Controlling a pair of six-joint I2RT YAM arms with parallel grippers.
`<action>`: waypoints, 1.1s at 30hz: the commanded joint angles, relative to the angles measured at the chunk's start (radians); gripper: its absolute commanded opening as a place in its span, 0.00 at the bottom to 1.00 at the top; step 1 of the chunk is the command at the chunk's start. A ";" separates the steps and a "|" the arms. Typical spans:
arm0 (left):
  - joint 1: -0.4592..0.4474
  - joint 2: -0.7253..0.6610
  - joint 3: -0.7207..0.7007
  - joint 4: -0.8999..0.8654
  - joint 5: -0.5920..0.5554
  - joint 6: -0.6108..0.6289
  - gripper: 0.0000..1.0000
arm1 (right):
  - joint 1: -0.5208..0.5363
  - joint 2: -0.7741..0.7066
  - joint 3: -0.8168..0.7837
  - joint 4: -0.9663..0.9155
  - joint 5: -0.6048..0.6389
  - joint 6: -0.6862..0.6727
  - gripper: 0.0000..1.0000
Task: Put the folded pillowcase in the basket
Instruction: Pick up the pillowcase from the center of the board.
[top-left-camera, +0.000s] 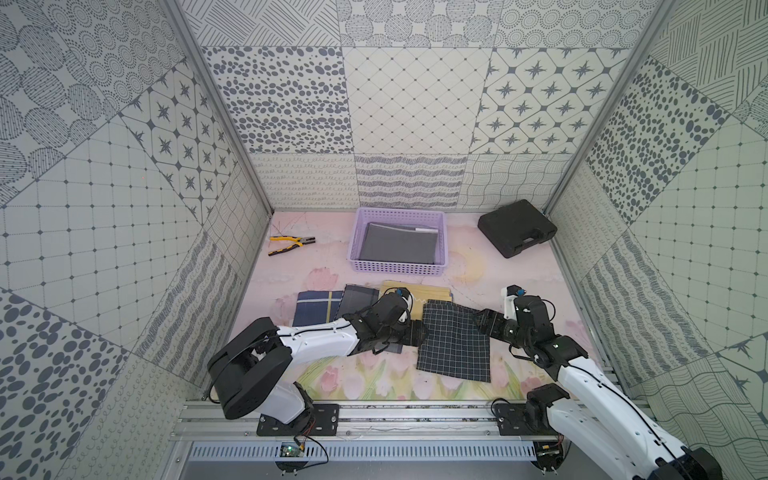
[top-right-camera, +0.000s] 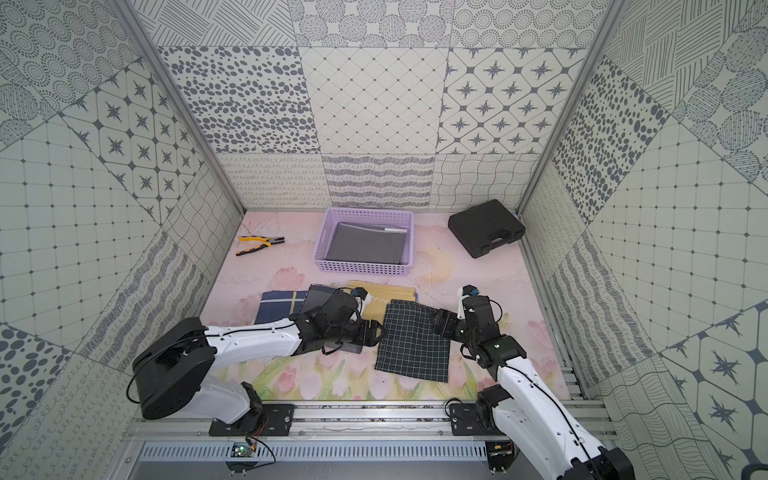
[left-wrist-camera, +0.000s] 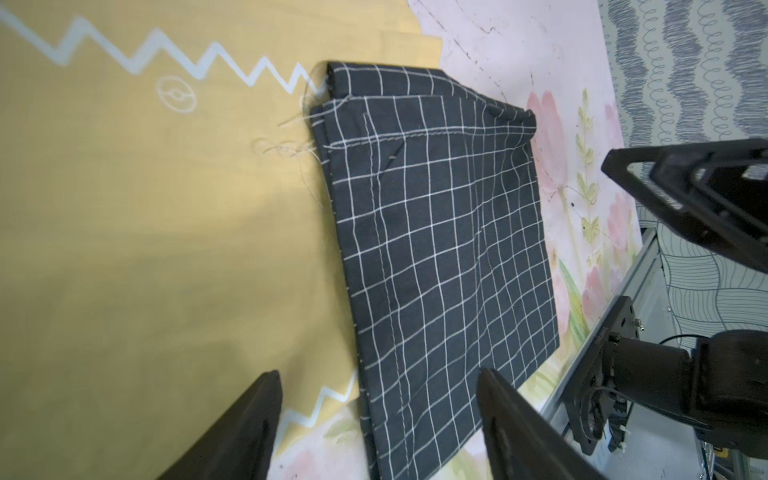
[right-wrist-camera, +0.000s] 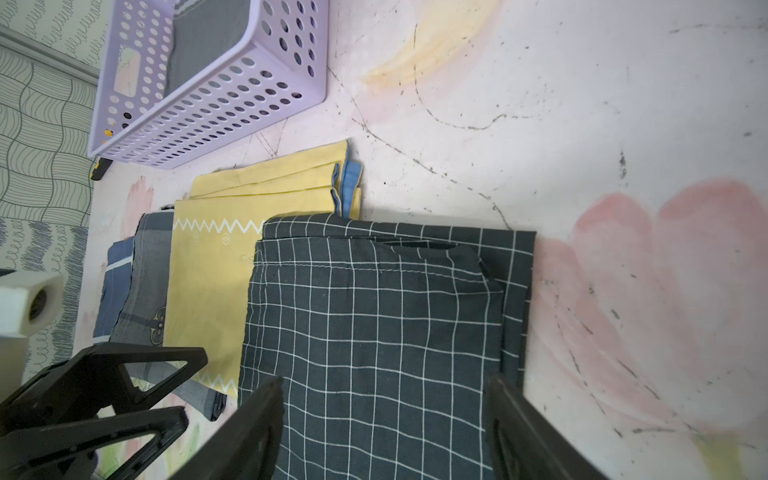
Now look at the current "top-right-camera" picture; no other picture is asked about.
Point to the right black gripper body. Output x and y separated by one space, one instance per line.
462 331

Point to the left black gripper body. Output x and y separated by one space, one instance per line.
360 327

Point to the yellow zigzag pillowcase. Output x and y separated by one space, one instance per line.
380 295

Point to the black white grid pillowcase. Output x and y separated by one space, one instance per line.
410 347

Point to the purple plastic basket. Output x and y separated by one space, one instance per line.
335 215

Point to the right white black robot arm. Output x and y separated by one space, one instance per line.
519 404

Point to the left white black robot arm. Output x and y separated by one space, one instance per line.
176 372

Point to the grey blue plaid pillowcase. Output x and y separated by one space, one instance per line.
279 306

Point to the black plastic tool case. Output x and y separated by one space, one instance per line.
485 227

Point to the small green circuit board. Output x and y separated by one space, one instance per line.
241 450

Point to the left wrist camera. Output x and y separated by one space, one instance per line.
362 299

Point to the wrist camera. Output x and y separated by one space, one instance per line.
465 292
362 299

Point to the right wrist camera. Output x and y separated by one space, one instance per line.
465 292

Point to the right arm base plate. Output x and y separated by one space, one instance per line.
469 419

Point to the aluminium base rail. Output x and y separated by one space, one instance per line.
315 420

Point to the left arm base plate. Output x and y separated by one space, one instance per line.
266 419

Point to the yellow handled pliers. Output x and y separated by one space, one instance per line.
252 244

